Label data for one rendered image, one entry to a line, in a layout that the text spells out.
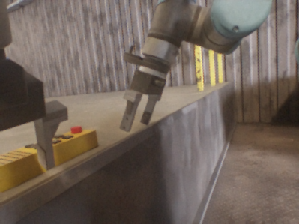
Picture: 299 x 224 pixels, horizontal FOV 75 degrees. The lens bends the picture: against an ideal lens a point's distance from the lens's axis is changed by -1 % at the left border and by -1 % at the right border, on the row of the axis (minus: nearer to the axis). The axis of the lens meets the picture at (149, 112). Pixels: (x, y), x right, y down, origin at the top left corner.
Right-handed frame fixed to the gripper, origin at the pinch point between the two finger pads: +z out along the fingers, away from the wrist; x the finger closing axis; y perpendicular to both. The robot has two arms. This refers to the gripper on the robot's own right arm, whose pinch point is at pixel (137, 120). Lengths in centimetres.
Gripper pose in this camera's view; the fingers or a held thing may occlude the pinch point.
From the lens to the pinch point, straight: 55.7
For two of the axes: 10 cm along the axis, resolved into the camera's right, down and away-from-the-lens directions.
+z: -3.1, 9.3, 1.9
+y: 8.8, 3.6, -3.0
